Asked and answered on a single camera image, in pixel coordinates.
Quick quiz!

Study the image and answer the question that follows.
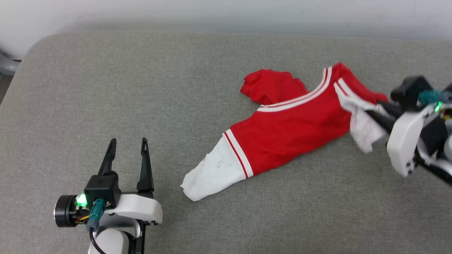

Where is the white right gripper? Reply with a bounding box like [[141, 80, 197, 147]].
[[365, 100, 435, 177]]

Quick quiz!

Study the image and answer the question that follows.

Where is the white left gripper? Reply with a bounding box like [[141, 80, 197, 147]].
[[54, 138, 163, 254]]

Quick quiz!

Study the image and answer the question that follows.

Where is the red white basketball jersey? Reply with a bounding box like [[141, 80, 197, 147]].
[[180, 62, 389, 202]]

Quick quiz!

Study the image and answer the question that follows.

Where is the grey plastic object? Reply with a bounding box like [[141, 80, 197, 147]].
[[0, 49, 20, 77]]

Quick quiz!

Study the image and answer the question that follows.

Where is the black cable with teal plug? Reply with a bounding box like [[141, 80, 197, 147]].
[[86, 198, 107, 254], [418, 90, 452, 105]]

